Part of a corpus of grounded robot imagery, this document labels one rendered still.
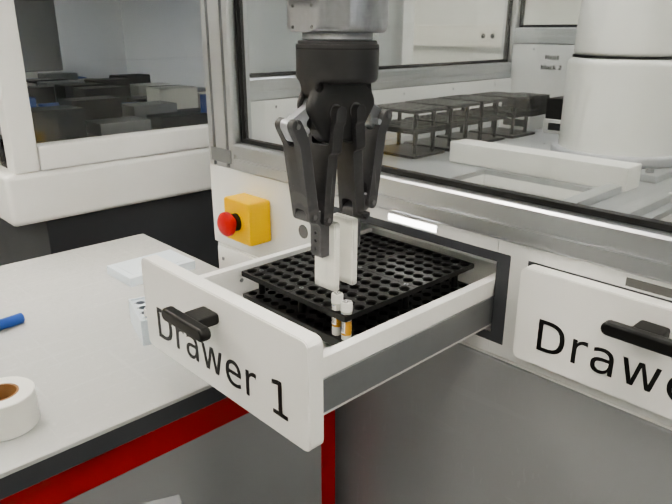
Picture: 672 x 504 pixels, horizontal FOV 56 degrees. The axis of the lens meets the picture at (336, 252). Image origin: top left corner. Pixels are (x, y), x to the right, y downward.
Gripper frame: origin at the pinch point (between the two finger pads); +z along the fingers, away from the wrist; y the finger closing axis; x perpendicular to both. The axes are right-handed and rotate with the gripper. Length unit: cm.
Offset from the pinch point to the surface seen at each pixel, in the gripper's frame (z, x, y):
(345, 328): 7.7, 1.9, 0.4
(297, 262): 6.2, -13.2, -6.1
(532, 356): 13.2, 13.0, -17.9
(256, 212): 6.5, -35.9, -16.8
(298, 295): 6.1, -5.1, 0.6
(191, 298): 5.2, -10.3, 10.6
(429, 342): 10.5, 6.3, -7.9
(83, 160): 5, -87, -11
